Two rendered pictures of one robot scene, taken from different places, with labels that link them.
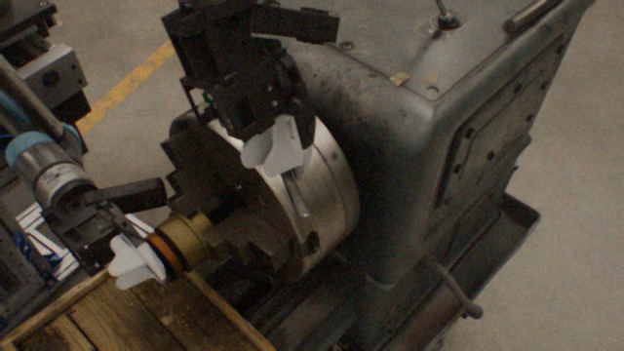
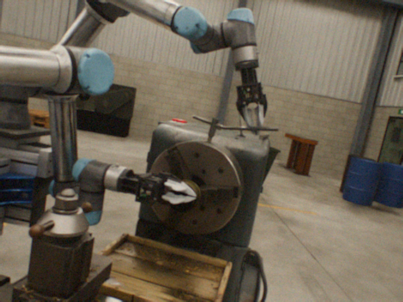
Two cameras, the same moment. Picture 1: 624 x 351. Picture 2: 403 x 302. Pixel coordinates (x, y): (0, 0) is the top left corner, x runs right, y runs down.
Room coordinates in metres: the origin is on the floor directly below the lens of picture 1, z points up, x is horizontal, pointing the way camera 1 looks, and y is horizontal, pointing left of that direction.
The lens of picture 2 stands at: (-0.40, 0.68, 1.35)
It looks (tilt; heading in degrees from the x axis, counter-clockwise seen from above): 8 degrees down; 328
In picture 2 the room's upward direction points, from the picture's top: 11 degrees clockwise
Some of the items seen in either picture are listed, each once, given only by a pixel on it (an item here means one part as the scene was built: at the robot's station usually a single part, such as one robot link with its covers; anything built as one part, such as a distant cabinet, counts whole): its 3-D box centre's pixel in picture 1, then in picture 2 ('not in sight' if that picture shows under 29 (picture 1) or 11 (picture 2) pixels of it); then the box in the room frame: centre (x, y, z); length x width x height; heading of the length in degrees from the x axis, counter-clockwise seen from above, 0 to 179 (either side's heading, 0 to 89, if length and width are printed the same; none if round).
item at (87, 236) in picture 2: not in sight; (63, 255); (0.13, 0.57, 1.07); 0.07 x 0.07 x 0.10; 47
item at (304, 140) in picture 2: not in sight; (297, 153); (6.33, -6.83, 0.50); 1.61 x 0.44 x 1.00; 153
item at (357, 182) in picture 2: not in sight; (361, 181); (3.51, -5.76, 0.44); 0.59 x 0.59 x 0.88
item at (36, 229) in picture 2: not in sight; (41, 229); (0.10, 0.61, 1.13); 0.04 x 0.02 x 0.02; 137
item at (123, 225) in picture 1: (124, 230); (167, 181); (0.42, 0.26, 1.12); 0.09 x 0.02 x 0.05; 45
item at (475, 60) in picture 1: (397, 76); (211, 172); (0.84, -0.18, 1.06); 0.59 x 0.48 x 0.39; 137
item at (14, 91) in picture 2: not in sight; (13, 77); (0.91, 0.65, 1.33); 0.13 x 0.12 x 0.14; 129
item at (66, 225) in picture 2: not in sight; (64, 218); (0.13, 0.58, 1.13); 0.08 x 0.08 x 0.03
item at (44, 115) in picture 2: not in sight; (41, 121); (8.75, -0.21, 0.22); 1.25 x 0.86 x 0.44; 156
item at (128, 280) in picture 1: (136, 273); (177, 199); (0.37, 0.24, 1.09); 0.09 x 0.06 x 0.03; 45
